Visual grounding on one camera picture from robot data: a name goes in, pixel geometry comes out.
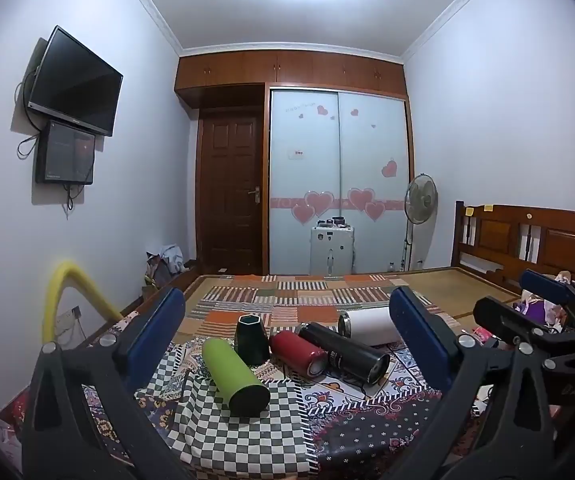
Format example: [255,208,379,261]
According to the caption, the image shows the wall power socket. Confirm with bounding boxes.
[55,305,85,349]

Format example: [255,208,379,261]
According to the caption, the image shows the checkered cloth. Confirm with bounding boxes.
[134,344,318,477]

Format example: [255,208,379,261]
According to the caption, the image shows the black television cable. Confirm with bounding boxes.
[15,65,39,160]

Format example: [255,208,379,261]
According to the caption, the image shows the sliding wardrobe with heart stickers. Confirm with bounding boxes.
[267,84,415,277]

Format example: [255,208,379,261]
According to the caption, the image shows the standing fan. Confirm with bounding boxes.
[400,174,439,272]

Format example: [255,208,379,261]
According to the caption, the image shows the white cup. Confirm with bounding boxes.
[337,310,404,347]

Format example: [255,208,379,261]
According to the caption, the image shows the wall-mounted television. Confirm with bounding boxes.
[27,25,124,137]

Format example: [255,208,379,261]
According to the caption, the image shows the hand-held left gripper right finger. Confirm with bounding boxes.
[389,287,557,480]

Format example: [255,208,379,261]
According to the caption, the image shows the pile of clothes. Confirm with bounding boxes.
[141,244,186,292]

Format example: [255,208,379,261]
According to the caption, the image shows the woven bed mat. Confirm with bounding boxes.
[400,267,524,333]

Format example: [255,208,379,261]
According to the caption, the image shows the white box appliance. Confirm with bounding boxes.
[309,216,356,277]

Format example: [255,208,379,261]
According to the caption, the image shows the black cylindrical bottle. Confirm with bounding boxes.
[298,322,392,385]

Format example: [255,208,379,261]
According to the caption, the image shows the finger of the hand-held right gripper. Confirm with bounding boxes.
[473,296,575,411]
[520,269,575,333]

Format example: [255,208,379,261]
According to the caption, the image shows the wooden bed headboard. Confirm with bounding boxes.
[452,201,575,303]

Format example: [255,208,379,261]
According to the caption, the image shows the brown wooden door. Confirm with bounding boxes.
[197,108,265,275]

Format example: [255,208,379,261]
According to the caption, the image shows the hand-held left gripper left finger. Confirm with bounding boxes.
[20,287,188,480]

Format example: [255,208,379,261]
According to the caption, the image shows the wooden overhead cabinet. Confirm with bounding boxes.
[174,50,409,109]

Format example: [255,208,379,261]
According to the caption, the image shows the red cylindrical bottle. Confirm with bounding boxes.
[268,330,329,378]

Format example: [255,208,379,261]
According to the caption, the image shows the dark green hexagonal cup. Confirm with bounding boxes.
[234,314,271,365]

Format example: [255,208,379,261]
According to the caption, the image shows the pink and purple toys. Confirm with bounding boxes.
[515,271,575,333]

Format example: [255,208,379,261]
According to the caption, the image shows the small wall monitor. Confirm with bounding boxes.
[36,119,96,186]

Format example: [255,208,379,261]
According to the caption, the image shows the yellow foam tube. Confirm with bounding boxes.
[42,259,124,346]

